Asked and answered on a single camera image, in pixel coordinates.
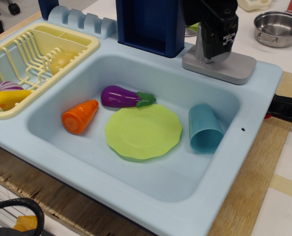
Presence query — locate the green plastic plate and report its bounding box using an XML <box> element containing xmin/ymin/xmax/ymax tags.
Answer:
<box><xmin>105</xmin><ymin>104</ymin><xmax>183</xmax><ymax>162</ymax></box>

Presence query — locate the green toy ring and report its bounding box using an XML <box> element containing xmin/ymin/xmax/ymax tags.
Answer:
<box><xmin>185</xmin><ymin>22</ymin><xmax>198</xmax><ymax>37</ymax></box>

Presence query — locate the chair caster wheel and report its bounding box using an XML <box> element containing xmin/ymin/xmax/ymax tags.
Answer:
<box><xmin>7</xmin><ymin>0</ymin><xmax>21</xmax><ymax>16</ymax></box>

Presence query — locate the light blue toy sink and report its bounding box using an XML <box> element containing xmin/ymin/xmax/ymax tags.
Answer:
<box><xmin>0</xmin><ymin>5</ymin><xmax>284</xmax><ymax>236</ymax></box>

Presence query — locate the yellow toy squash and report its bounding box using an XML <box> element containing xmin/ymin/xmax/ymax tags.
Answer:
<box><xmin>0</xmin><ymin>89</ymin><xmax>32</xmax><ymax>111</ymax></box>

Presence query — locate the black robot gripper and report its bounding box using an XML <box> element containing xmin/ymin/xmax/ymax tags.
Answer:
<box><xmin>180</xmin><ymin>0</ymin><xmax>238</xmax><ymax>61</ymax></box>

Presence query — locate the black cable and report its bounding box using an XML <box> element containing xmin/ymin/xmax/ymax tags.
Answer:
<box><xmin>0</xmin><ymin>198</ymin><xmax>45</xmax><ymax>236</ymax></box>

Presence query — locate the black clamp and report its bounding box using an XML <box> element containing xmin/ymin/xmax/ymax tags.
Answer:
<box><xmin>265</xmin><ymin>94</ymin><xmax>292</xmax><ymax>123</ymax></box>

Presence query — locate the blue plastic cup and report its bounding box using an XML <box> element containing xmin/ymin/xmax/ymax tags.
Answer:
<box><xmin>188</xmin><ymin>104</ymin><xmax>224</xmax><ymax>154</ymax></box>

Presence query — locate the purple toy onion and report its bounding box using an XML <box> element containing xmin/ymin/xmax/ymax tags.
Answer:
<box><xmin>0</xmin><ymin>81</ymin><xmax>23</xmax><ymax>91</ymax></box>

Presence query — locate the dark blue back panel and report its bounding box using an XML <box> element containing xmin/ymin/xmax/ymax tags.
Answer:
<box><xmin>116</xmin><ymin>0</ymin><xmax>186</xmax><ymax>58</ymax></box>

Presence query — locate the dark blue post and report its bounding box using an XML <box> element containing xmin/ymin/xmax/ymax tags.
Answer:
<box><xmin>38</xmin><ymin>0</ymin><xmax>59</xmax><ymax>20</ymax></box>

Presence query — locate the steel pot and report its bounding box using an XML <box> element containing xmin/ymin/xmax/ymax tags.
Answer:
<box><xmin>254</xmin><ymin>11</ymin><xmax>292</xmax><ymax>48</ymax></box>

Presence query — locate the yellow dish rack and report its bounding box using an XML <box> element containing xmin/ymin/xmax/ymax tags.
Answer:
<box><xmin>0</xmin><ymin>23</ymin><xmax>100</xmax><ymax>119</ymax></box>

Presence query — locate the cream plastic toy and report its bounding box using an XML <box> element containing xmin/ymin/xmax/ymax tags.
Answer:
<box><xmin>237</xmin><ymin>0</ymin><xmax>273</xmax><ymax>11</ymax></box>

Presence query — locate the purple toy eggplant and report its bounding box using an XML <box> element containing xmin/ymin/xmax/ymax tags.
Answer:
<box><xmin>100</xmin><ymin>85</ymin><xmax>156</xmax><ymax>108</ymax></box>

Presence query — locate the orange tape piece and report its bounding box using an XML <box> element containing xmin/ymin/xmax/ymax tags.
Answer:
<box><xmin>13</xmin><ymin>215</ymin><xmax>37</xmax><ymax>232</ymax></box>

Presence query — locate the orange toy carrot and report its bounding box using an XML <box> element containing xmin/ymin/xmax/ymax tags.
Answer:
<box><xmin>62</xmin><ymin>100</ymin><xmax>99</xmax><ymax>134</ymax></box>

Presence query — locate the grey toy faucet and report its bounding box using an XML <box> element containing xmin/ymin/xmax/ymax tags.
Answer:
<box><xmin>182</xmin><ymin>22</ymin><xmax>257</xmax><ymax>85</ymax></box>

